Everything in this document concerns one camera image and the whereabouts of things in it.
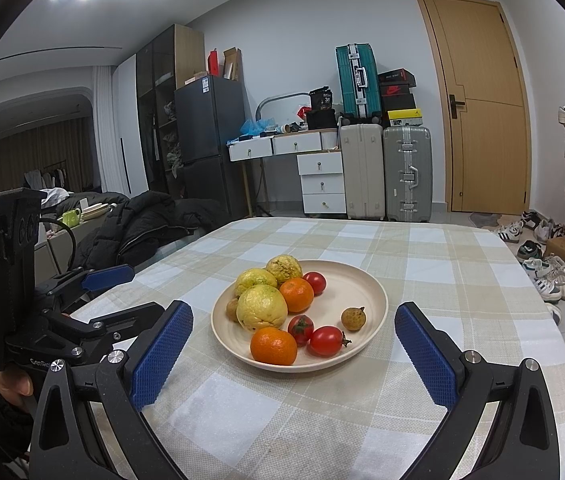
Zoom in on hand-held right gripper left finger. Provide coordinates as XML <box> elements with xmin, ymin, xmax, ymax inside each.
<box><xmin>27</xmin><ymin>300</ymin><xmax>196</xmax><ymax>480</ymax></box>

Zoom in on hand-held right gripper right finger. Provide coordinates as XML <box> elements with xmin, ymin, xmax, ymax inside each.
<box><xmin>393</xmin><ymin>301</ymin><xmax>561</xmax><ymax>480</ymax></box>

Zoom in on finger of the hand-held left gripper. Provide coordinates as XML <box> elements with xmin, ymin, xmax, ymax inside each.
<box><xmin>60</xmin><ymin>301</ymin><xmax>177</xmax><ymax>348</ymax></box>
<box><xmin>35</xmin><ymin>263</ymin><xmax>136</xmax><ymax>307</ymax></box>

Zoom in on cream round plate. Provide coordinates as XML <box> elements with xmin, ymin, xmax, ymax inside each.
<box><xmin>211</xmin><ymin>259</ymin><xmax>389</xmax><ymax>373</ymax></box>

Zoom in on red cherry tomato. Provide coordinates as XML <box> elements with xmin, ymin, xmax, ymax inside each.
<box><xmin>303</xmin><ymin>271</ymin><xmax>327</xmax><ymax>296</ymax></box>
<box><xmin>309</xmin><ymin>325</ymin><xmax>352</xmax><ymax>358</ymax></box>
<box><xmin>287</xmin><ymin>314</ymin><xmax>315</xmax><ymax>347</ymax></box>

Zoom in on mandarin orange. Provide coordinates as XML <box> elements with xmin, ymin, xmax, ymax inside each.
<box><xmin>250</xmin><ymin>327</ymin><xmax>298</xmax><ymax>366</ymax></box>
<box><xmin>279</xmin><ymin>277</ymin><xmax>315</xmax><ymax>314</ymax></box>

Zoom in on wrinkled yellow passion fruit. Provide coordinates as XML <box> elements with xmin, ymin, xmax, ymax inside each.
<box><xmin>266</xmin><ymin>255</ymin><xmax>304</xmax><ymax>286</ymax></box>

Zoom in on person's left hand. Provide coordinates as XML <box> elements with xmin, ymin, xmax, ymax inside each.
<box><xmin>0</xmin><ymin>365</ymin><xmax>39</xmax><ymax>414</ymax></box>

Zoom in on black padded jacket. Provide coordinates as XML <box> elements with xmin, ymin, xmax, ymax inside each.
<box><xmin>75</xmin><ymin>190</ymin><xmax>223</xmax><ymax>273</ymax></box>

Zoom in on white cloth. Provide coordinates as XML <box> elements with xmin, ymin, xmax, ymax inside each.
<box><xmin>41</xmin><ymin>187</ymin><xmax>77</xmax><ymax>207</ymax></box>

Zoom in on hanging clothes rack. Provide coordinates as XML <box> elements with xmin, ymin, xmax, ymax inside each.
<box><xmin>22</xmin><ymin>159</ymin><xmax>70</xmax><ymax>192</ymax></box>

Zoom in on beige checked tablecloth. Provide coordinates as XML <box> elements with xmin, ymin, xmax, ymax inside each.
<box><xmin>67</xmin><ymin>216</ymin><xmax>565</xmax><ymax>480</ymax></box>

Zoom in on scattered sneakers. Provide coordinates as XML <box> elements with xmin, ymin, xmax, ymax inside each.
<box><xmin>493</xmin><ymin>210</ymin><xmax>565</xmax><ymax>326</ymax></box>

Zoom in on white curtain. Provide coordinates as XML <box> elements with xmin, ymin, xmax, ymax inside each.
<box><xmin>91</xmin><ymin>66</ymin><xmax>130</xmax><ymax>196</ymax></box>

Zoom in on grey floor rag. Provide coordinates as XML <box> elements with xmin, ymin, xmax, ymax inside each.
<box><xmin>469</xmin><ymin>212</ymin><xmax>503</xmax><ymax>229</ymax></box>

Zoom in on black tripod stand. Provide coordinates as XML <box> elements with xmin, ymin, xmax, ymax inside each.
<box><xmin>255</xmin><ymin>157</ymin><xmax>274</xmax><ymax>219</ymax></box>

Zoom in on cardboard box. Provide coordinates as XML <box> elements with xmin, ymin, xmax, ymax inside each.
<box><xmin>544</xmin><ymin>236</ymin><xmax>565</xmax><ymax>275</ymax></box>

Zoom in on silver suitcase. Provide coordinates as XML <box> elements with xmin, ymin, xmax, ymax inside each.
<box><xmin>383</xmin><ymin>126</ymin><xmax>433</xmax><ymax>223</ymax></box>

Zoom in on dark grey refrigerator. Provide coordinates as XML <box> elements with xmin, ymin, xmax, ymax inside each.
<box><xmin>174</xmin><ymin>75</ymin><xmax>248</xmax><ymax>221</ymax></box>

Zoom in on beige suitcase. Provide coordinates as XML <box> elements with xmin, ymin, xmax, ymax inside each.
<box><xmin>339</xmin><ymin>122</ymin><xmax>385</xmax><ymax>221</ymax></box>

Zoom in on dark open shelf cabinet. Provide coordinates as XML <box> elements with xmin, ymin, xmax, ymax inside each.
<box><xmin>135</xmin><ymin>24</ymin><xmax>206</xmax><ymax>201</ymax></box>

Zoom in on white drawer cabinet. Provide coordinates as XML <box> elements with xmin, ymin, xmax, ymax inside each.
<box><xmin>297</xmin><ymin>151</ymin><xmax>347</xmax><ymax>216</ymax></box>

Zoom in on wooden door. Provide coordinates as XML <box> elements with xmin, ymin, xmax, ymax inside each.
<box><xmin>415</xmin><ymin>0</ymin><xmax>531</xmax><ymax>217</ymax></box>

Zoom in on blue plastic bag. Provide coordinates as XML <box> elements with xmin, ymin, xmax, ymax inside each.
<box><xmin>239</xmin><ymin>116</ymin><xmax>277</xmax><ymax>136</ymax></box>

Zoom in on white desk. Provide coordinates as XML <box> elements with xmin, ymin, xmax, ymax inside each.
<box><xmin>227</xmin><ymin>127</ymin><xmax>341</xmax><ymax>163</ymax></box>

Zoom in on yellow black shoe box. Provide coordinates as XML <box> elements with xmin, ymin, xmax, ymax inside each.
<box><xmin>387</xmin><ymin>109</ymin><xmax>424</xmax><ymax>129</ymax></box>

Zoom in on flat cardboard cartons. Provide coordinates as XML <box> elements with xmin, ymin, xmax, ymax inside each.
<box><xmin>222</xmin><ymin>47</ymin><xmax>243</xmax><ymax>82</ymax></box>

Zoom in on black printed packaging bag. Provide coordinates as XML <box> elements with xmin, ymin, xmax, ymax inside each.
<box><xmin>309</xmin><ymin>87</ymin><xmax>337</xmax><ymax>112</ymax></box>

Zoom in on teal suitcase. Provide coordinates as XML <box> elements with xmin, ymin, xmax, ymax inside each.
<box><xmin>335</xmin><ymin>42</ymin><xmax>383</xmax><ymax>123</ymax></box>

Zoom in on black cable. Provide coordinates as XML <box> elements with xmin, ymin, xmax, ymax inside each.
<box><xmin>37</xmin><ymin>219</ymin><xmax>79</xmax><ymax>273</ymax></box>

